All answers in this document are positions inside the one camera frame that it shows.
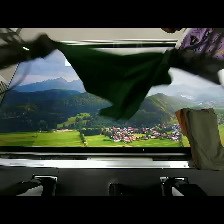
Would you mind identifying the orange garment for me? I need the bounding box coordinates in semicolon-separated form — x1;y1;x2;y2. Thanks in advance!
175;109;190;138

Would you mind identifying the pale grey garment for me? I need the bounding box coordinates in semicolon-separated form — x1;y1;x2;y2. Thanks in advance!
181;107;224;172

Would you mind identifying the silver frame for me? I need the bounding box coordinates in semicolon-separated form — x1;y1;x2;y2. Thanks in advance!
0;151;224;197

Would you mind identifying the purple garment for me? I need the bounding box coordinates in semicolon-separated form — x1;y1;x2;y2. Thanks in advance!
179;28;224;61

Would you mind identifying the green shirt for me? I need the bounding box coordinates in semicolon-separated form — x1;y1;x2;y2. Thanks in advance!
37;33;177;122

